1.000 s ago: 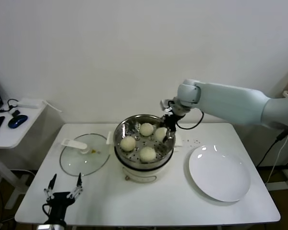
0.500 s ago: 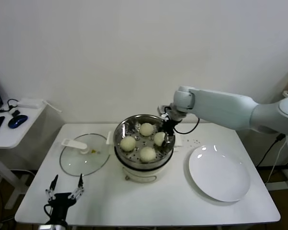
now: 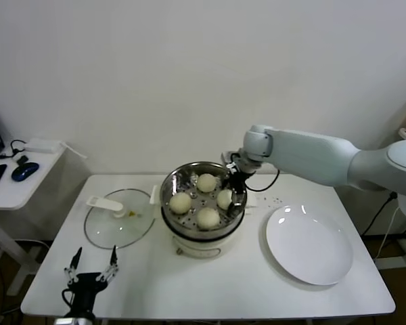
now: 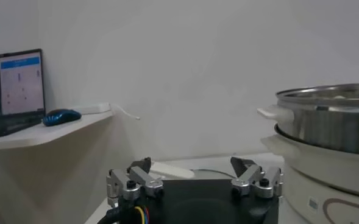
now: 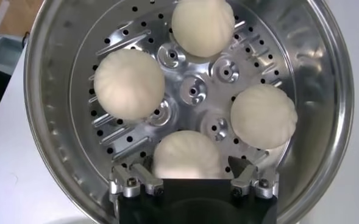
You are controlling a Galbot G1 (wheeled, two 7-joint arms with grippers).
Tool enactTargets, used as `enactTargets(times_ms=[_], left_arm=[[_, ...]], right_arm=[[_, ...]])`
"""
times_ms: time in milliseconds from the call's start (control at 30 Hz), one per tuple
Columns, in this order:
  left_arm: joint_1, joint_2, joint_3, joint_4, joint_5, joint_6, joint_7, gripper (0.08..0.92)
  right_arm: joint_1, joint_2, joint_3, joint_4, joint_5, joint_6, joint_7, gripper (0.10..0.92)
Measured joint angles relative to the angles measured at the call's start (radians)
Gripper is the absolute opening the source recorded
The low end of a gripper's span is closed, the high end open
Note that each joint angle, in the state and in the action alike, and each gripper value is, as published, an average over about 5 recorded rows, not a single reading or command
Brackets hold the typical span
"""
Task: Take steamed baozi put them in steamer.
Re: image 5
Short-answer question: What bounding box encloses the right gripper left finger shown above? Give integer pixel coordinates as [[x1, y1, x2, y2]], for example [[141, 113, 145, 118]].
[[108, 155, 165, 202]]

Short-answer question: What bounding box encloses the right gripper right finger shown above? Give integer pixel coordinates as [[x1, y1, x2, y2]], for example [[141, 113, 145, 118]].
[[227, 155, 280, 200]]

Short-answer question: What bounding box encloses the white steamed baozi bun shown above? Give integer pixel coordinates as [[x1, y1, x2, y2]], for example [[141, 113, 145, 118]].
[[93, 48, 166, 121], [152, 130, 226, 180], [171, 0, 236, 58], [230, 83, 299, 150]]

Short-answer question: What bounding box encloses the stainless steel steamer basket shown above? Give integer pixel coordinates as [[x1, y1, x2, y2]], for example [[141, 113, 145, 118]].
[[23, 0, 355, 224]]

